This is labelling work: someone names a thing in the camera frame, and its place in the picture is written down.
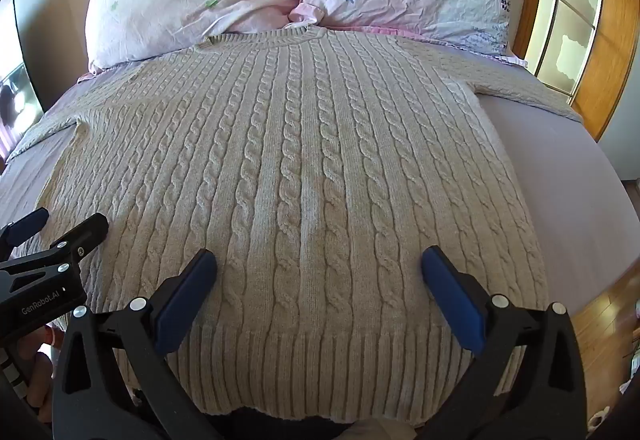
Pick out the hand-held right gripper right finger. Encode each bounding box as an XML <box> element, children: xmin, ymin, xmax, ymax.
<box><xmin>421</xmin><ymin>245</ymin><xmax>588</xmax><ymax>440</ymax></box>

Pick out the wooden framed glass window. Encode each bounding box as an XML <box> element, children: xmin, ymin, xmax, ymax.
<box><xmin>512</xmin><ymin>0</ymin><xmax>628</xmax><ymax>141</ymax></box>

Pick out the lavender bed sheet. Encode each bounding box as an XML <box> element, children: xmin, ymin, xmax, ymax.
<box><xmin>0</xmin><ymin>28</ymin><xmax>640</xmax><ymax>321</ymax></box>

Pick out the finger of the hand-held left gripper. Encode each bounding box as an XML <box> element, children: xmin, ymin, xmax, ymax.
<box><xmin>0</xmin><ymin>213</ymin><xmax>110</xmax><ymax>293</ymax></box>
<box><xmin>0</xmin><ymin>207</ymin><xmax>50</xmax><ymax>253</ymax></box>

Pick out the dark framed wall picture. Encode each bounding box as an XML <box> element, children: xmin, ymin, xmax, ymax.
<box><xmin>0</xmin><ymin>0</ymin><xmax>46</xmax><ymax>161</ymax></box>

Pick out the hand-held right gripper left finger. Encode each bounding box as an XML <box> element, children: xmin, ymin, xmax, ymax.
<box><xmin>50</xmin><ymin>247</ymin><xmax>221</xmax><ymax>440</ymax></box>

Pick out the person's left hand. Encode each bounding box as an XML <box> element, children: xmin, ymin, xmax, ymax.
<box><xmin>22</xmin><ymin>325</ymin><xmax>57</xmax><ymax>421</ymax></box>

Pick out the beige cable knit sweater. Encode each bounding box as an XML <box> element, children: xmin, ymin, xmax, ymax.
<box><xmin>5</xmin><ymin>23</ymin><xmax>583</xmax><ymax>423</ymax></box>

